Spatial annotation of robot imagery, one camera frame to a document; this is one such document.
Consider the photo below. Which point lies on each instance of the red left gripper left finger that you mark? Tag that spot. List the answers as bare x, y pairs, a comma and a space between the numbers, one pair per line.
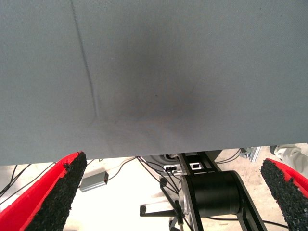
48, 199

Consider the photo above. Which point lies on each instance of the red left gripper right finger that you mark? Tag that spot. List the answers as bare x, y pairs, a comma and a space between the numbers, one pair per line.
291, 202

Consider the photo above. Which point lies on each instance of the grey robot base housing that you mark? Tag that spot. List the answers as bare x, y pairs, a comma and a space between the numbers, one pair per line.
156, 160

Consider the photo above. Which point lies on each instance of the small grey box device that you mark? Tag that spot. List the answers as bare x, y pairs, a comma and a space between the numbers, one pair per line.
92, 182

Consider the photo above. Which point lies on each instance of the aluminium profile table leg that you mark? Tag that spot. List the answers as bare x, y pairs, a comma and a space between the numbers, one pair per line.
255, 155

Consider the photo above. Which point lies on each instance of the small grey caster wheel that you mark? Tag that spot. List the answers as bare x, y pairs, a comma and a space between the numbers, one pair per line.
244, 152

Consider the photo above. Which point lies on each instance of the dark grey table cloth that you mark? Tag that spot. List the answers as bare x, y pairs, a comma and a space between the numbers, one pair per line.
144, 72

